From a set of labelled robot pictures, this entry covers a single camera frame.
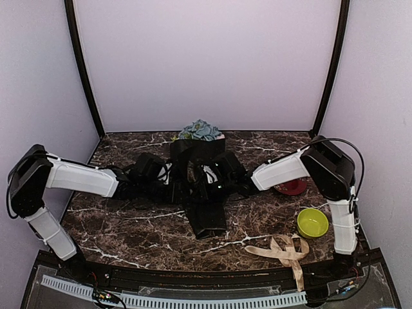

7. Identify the blue hydrangea flower stem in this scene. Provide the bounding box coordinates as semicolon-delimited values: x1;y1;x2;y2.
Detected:
176;119;225;142

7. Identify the lime green bowl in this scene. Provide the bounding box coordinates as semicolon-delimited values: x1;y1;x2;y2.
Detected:
297;208;329;239

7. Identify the left black frame post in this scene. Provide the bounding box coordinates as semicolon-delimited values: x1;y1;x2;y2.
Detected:
64;0;106;139

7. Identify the black wrapping paper sheet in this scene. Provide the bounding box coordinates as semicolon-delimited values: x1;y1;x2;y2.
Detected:
170;138;227;239

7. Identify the grey slotted cable duct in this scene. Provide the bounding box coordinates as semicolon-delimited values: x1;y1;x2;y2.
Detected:
41;275;308;308

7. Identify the black frame post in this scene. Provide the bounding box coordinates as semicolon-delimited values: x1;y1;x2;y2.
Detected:
64;0;106;139
310;0;350;137

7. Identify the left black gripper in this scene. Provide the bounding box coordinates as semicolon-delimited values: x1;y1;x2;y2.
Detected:
139;179;191;206

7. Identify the right black frame post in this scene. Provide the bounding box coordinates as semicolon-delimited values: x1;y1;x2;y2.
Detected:
310;0;350;137

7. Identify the black front table rail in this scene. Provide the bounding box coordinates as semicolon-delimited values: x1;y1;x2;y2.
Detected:
80;257;342;290

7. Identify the red floral plate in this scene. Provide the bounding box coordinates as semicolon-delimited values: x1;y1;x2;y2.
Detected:
274;179;307;196

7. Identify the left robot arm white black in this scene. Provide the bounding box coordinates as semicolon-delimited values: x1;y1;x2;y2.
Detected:
46;189;192;270

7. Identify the beige satin ribbon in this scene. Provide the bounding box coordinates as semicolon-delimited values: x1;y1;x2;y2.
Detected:
245;234;310;292

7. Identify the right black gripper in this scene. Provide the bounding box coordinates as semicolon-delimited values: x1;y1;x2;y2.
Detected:
191;176;236;204

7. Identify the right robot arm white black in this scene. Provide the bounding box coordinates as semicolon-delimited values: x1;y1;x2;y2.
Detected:
195;136;362;279

